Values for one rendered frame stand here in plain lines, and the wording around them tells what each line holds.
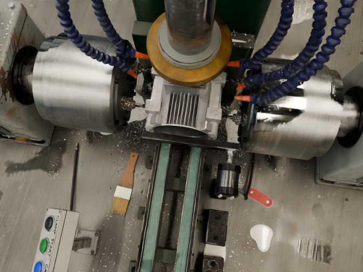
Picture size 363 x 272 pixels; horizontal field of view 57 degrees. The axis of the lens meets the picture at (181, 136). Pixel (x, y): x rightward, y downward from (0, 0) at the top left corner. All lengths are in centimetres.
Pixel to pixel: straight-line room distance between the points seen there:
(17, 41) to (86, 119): 26
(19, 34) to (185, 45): 47
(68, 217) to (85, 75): 33
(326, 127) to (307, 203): 38
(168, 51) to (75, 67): 24
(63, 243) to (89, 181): 32
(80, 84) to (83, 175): 40
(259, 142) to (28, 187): 74
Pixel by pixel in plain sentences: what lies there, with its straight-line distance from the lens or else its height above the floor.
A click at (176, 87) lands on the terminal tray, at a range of 79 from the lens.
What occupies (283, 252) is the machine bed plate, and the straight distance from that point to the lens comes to 111.
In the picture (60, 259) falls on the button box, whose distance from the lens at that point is 84.
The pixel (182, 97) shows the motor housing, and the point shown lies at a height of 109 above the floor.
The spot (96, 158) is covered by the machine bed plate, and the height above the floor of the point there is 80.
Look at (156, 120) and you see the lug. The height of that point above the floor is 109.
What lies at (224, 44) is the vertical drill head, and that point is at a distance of 72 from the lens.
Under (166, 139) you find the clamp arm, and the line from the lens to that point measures 86.
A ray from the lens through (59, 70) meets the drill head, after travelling 83.
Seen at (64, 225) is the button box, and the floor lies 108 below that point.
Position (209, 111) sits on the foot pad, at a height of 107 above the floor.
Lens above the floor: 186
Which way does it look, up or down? 75 degrees down
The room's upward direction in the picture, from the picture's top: 2 degrees counter-clockwise
